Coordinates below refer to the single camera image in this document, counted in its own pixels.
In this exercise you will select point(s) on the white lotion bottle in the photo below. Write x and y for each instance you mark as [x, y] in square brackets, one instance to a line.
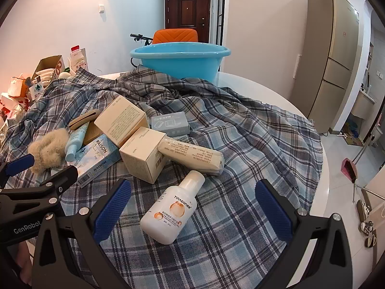
[168, 213]

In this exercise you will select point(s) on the tan rounded case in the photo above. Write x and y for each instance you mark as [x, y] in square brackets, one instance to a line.
[93, 135]

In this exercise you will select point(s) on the grey flat box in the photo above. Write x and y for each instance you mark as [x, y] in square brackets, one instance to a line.
[171, 123]

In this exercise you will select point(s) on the wooden brush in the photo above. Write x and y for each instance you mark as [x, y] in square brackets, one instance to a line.
[82, 120]

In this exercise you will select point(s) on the pink dustpan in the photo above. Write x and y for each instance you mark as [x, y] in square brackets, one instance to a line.
[349, 170]

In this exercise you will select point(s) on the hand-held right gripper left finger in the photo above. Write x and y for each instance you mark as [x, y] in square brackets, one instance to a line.
[111, 207]

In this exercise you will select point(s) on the open cardboard box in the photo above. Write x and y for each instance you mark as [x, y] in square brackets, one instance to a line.
[45, 63]

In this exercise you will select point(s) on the blue plastic basin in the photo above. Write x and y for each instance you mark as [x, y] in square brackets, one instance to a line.
[180, 63]

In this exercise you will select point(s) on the light blue small bottle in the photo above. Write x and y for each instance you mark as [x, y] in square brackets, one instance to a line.
[73, 144]

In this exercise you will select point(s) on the brown wooden door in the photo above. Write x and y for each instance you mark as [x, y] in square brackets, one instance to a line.
[186, 9]

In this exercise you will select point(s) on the blue plaid cloth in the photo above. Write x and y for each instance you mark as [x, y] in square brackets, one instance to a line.
[240, 144]

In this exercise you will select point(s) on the brown doormat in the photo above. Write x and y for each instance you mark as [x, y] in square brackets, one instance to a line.
[353, 141]

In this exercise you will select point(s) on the light blue printed box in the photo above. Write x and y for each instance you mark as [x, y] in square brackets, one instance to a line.
[96, 156]

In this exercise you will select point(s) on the beige refrigerator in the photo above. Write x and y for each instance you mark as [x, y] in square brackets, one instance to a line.
[331, 51]

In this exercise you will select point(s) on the metal broom pole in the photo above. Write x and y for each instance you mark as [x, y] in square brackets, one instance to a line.
[370, 192]

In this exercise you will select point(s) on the white wall panel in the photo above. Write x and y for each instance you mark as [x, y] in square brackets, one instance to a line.
[297, 66]

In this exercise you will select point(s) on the person's left forearm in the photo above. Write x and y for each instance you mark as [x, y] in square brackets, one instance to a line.
[25, 259]

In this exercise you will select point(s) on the white light switch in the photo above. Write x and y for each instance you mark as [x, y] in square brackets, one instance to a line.
[102, 8]

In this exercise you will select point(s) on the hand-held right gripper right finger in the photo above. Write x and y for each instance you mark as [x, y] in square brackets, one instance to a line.
[273, 213]

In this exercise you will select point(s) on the orange chair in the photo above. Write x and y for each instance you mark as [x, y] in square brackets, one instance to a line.
[174, 36]

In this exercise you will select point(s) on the black framed glass door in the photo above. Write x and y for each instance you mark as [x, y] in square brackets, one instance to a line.
[221, 12]

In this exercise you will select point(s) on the beige cream tube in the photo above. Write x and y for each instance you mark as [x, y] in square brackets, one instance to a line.
[192, 155]

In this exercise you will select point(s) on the white washbasin cabinet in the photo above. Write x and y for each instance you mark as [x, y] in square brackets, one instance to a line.
[362, 105]

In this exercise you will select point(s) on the small beige carton box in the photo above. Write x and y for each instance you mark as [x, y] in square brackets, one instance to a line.
[141, 156]

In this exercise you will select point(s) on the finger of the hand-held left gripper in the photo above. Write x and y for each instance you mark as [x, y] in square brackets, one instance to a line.
[18, 162]
[64, 176]

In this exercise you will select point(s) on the beige fluffy hair claw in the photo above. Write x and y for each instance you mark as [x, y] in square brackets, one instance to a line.
[48, 150]

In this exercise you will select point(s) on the pile of assorted packages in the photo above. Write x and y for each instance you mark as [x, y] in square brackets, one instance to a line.
[18, 93]

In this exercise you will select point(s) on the large beige carton box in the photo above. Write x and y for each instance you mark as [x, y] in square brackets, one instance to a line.
[123, 117]

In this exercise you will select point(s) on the white sneaker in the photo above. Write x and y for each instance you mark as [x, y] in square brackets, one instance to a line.
[363, 210]
[370, 241]
[367, 226]

